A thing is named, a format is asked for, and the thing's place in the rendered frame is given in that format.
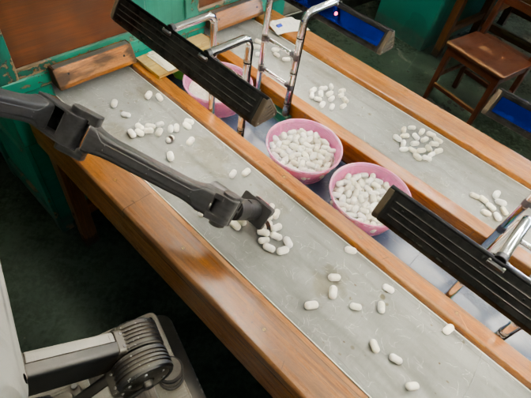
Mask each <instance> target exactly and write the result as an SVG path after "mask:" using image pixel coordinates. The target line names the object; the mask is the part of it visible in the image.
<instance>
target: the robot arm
mask: <svg viewBox="0 0 531 398"><path fill-rule="evenodd" d="M0 117H2V118H10V119H14V120H18V121H22V122H27V123H29V124H31V125H33V126H34V127H36V128H37V129H38V130H39V131H41V132H42V133H44V134H45V135H47V136H48V137H49V138H50V139H52V140H53V141H55V145H54V148H55V149H57V150H58V151H60V152H62V153H64V154H66V155H68V156H70V157H72V158H74V159H76V160H78V161H84V160H85V158H86V156H87V154H91V155H94V156H98V157H100V158H102V159H104V160H107V161H109V162H111V163H113V164H114V165H116V166H118V167H121V168H122V169H124V170H126V171H129V172H130V173H132V174H134V175H136V176H137V177H139V178H142V179H144V180H145V181H147V182H150V183H152V184H153V185H155V186H157V187H159V188H161V189H162V190H165V191H167V192H169V193H171V194H173V195H175V196H177V197H178V198H180V199H182V200H183V201H185V202H186V203H187V204H189V205H190V206H191V207H192V208H193V209H194V210H196V211H198V212H200V213H202V214H203V217H205V218H206V219H208V220H209V223H210V224H211V225H212V226H214V227H217V228H224V227H228V225H229V224H230V223H231V221H232V220H248V221H249V222H250V223H251V224H253V225H254V226H255V227H256V228H257V229H258V230H261V229H262V228H263V227H264V226H265V223H266V221H267V220H268V218H270V217H271V216H272V215H273V214H274V213H275V210H274V209H273V208H272V207H271V206H270V205H269V204H268V203H267V202H266V201H264V200H263V199H262V198H261V197H259V196H255V195H253V194H252V193H251V192H250V191H249V190H246V191H245V192H244V193H243V195H242V197H240V196H239V195H238V194H236V193H234V192H232V191H231V190H229V189H228V188H226V187H225V186H223V185H222V184H220V183H219V182H218V181H213V182H211V183H204V182H199V181H197V180H194V179H192V178H190V177H188V176H186V175H184V174H182V173H180V172H178V171H176V170H175V169H173V168H171V167H169V166H167V165H165V164H163V163H161V162H160V161H158V160H155V159H153V158H152V157H150V156H148V155H146V154H144V153H143V152H140V151H138V150H137V149H135V148H133V147H131V146H129V145H127V144H125V143H123V142H122V141H120V140H118V139H117V138H115V137H113V136H112V135H110V134H109V133H108V132H107V131H106V130H104V128H103V127H101V125H102V123H103V121H104V119H105V117H103V116H101V115H99V114H97V113H96V112H94V111H91V110H89V109H88V108H87V107H84V106H82V105H80V104H78V103H73V106H72V107H71V106H70V105H68V104H66V103H63V102H62V101H61V100H59V99H56V98H55V97H53V96H51V95H49V94H47V93H46V92H41V91H39V93H38V94H24V93H19V92H12V91H9V90H6V89H3V88H0ZM89 126H90V127H89ZM87 130H88V132H87ZM86 132H87V133H86ZM85 134H86V135H85ZM84 138H85V139H84ZM83 139H84V140H83ZM82 141H83V142H82ZM81 142H82V144H81ZM80 145H81V147H80ZM210 203H211V204H212V205H211V206H209V205H210Z"/></svg>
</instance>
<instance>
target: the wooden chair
mask: <svg viewBox="0 0 531 398"><path fill-rule="evenodd" d="M504 3H505V4H507V5H509V6H511V7H513V8H515V9H517V10H519V11H521V12H523V13H525V14H527V15H529V16H530V17H531V5H529V4H527V3H525V2H523V1H521V0H498V1H497V3H496V4H495V6H494V8H493V9H492V11H491V12H490V14H489V16H488V18H487V20H486V21H485V22H484V25H483V27H482V28H481V30H480V31H479V32H478V31H476V32H472V33H469V34H467V35H464V36H460V37H458V38H455V39H452V40H449V41H447V43H446V45H447V46H448V48H447V49H446V52H445V54H444V55H443V57H442V60H441V62H440V63H439V66H438V68H437V70H436V71H435V74H434V76H433V78H432V79H431V81H430V83H429V85H428V87H427V89H426V91H425V93H424V95H423V98H425V99H427V98H428V96H429V95H430V93H431V90H432V89H433V88H434V87H435V88H437V89H438V90H439V91H440V92H442V93H443V94H445V95H446V96H448V97H449V98H450V99H452V100H453V101H454V102H455V103H457V104H459V105H460V106H461V107H463V108H465V109H466V110H467V111H468V112H469V113H471V116H470V117H469V120H468V121H467V124H469V125H470V126H471V125H472V124H473V122H474V120H475V119H476V117H477V116H478V114H479V113H480V112H481V110H482V109H483V107H485V105H486V104H487V103H488V101H489V99H490V97H491V95H492V94H493V93H495V92H496V91H497V90H498V89H497V87H498V85H499V84H501V83H503V82H504V81H508V80H510V79H511V78H513V77H516V76H517V78H516V79H515V81H514V83H513V84H512V85H511V86H510V88H509V90H508V91H509V92H511V93H513V94H514V93H515V92H516V90H517V89H518V87H519V85H520V84H521V83H522V81H523V80H524V78H525V77H526V75H527V74H528V72H529V71H530V70H531V57H530V58H529V57H528V56H526V55H524V54H523V53H521V52H520V51H517V50H516V49H514V48H513V47H511V46H509V45H508V44H506V43H504V42H503V41H501V40H499V39H497V38H495V37H494V36H492V35H491V34H489V33H487V32H488V29H489V28H490V27H491V25H492V23H493V21H494V19H495V18H496V16H497V15H498V13H499V11H500V10H501V8H502V7H503V4H504ZM451 57H452V58H454V59H456V60H457V61H459V62H460V63H459V64H457V65H455V66H451V67H449V68H447V69H445V68H446V65H447V64H448V62H449V60H450V59H451ZM458 68H460V70H459V72H458V75H457V76H456V78H455V80H454V83H453V84H452V86H451V87H453V88H457V87H458V86H459V84H460V82H461V79H462V78H463V76H464V74H466V75H468V76H469V77H471V78H472V79H473V80H475V81H477V82H478V83H479V84H481V85H483V86H484V87H485V88H486V91H485V92H484V94H483V95H482V97H481V99H480V101H479V103H478V104H477V105H476V108H475V109H473V108H472V107H470V106H469V105H468V104H467V103H465V102H464V101H462V100H461V99H459V98H458V97H456V96H455V95H454V94H453V93H451V92H449V91H448V90H447V89H445V88H444V87H443V86H442V85H440V84H438V83H437V81H438V79H439V78H440V76H441V75H443V74H445V73H449V72H451V71H453V70H455V69H458ZM468 68H469V69H471V70H472V71H473V72H475V73H477V74H479V75H480V76H482V77H483V78H484V79H486V80H487V81H489V82H491V83H490V84H489V83H488V82H486V81H484V80H483V79H481V78H480V77H478V76H477V75H476V74H474V73H472V72H471V71H469V70H468Z"/></svg>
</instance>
